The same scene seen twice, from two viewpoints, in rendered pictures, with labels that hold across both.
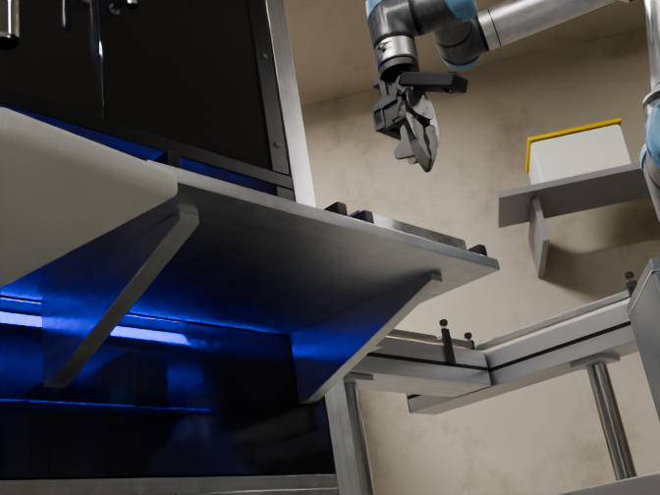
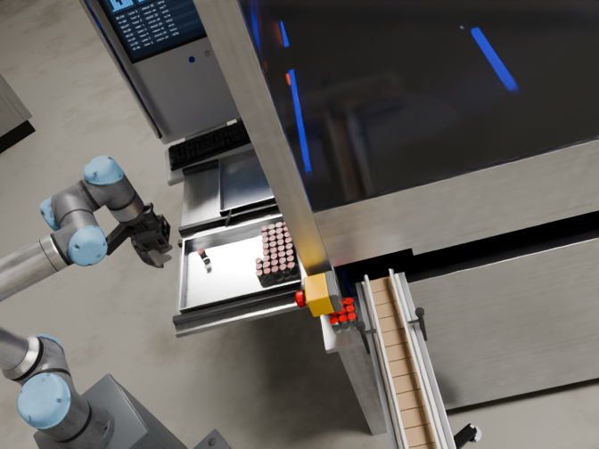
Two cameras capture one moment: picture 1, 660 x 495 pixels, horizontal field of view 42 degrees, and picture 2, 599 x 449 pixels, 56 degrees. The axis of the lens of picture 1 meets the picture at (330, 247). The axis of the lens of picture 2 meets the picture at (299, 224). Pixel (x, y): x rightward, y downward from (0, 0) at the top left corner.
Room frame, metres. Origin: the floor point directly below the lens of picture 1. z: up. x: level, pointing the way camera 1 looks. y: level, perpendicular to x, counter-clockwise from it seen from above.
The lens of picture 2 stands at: (2.42, -0.43, 2.08)
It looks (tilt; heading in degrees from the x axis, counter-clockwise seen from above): 46 degrees down; 148
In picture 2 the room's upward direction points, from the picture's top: 21 degrees counter-clockwise
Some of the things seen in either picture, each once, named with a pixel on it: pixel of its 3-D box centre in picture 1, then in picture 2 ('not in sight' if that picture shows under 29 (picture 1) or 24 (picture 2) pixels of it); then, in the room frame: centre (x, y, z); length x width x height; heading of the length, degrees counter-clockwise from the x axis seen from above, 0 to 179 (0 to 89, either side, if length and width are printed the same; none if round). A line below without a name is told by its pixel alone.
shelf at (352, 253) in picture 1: (247, 283); (254, 222); (1.28, 0.14, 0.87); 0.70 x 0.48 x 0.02; 139
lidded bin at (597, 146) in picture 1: (577, 167); not in sight; (3.81, -1.23, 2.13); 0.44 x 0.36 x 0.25; 83
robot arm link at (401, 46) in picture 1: (396, 58); (126, 205); (1.32, -0.17, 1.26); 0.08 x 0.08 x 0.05
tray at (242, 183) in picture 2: not in sight; (269, 174); (1.20, 0.30, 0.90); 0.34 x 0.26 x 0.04; 49
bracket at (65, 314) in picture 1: (116, 306); not in sight; (1.08, 0.29, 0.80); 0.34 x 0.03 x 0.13; 49
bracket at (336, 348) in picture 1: (366, 342); not in sight; (1.46, -0.04, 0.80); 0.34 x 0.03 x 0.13; 49
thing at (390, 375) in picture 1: (382, 351); (413, 407); (2.03, -0.08, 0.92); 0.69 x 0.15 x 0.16; 139
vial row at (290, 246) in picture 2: not in sight; (291, 248); (1.48, 0.10, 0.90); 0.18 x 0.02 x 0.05; 138
